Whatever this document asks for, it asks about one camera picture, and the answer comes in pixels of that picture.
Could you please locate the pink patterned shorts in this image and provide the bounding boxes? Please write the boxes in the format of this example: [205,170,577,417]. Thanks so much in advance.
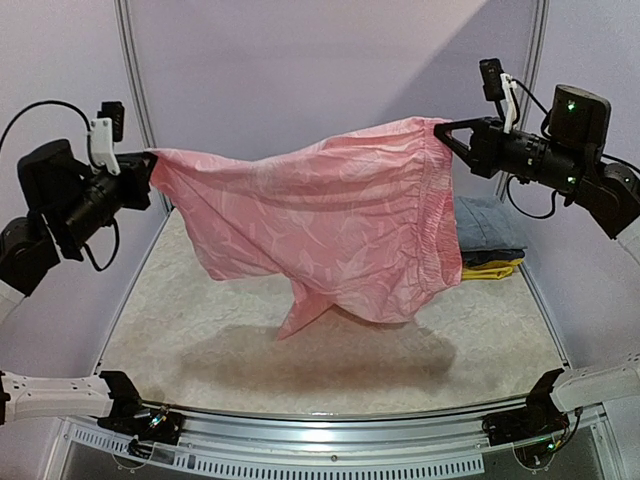
[151,117,463,338]

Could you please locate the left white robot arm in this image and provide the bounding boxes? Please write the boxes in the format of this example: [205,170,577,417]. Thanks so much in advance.
[1,139,157,434]

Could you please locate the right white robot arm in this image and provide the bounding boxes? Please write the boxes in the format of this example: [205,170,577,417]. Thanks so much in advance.
[434,85,639,436]

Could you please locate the grey blue folded garment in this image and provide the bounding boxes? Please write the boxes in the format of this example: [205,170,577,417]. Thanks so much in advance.
[454,196,527,252]

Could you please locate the navy folded garment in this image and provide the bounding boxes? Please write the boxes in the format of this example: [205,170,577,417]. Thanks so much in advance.
[461,249,525,268]

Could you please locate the yellow folded garment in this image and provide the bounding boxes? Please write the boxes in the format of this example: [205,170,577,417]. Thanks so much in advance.
[461,259,523,281]

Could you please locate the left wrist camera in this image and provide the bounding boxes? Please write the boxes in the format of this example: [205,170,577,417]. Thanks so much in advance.
[89,101,125,176]

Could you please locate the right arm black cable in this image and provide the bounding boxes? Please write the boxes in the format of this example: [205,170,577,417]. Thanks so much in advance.
[504,79,640,221]

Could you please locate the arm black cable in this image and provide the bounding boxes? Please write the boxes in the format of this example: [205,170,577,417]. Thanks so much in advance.
[504,79,640,221]
[0,100,122,272]

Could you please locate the right aluminium frame post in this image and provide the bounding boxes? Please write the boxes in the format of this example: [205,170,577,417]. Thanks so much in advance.
[494,0,550,201]

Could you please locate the aluminium frame post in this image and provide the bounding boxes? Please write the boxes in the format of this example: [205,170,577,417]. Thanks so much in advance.
[494,0,550,201]
[113,0,174,214]

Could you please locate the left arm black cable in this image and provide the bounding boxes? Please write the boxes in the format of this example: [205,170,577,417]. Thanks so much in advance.
[0,100,122,272]

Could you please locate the left aluminium frame post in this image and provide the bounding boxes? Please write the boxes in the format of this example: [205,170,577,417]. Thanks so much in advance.
[113,0,174,214]

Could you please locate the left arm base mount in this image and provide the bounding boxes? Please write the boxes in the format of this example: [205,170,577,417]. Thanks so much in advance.
[97,405,185,460]

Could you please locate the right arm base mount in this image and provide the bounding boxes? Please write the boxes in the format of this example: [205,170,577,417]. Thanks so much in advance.
[482,406,584,472]

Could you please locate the front aluminium rail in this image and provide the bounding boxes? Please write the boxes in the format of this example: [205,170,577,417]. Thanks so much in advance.
[45,398,626,479]

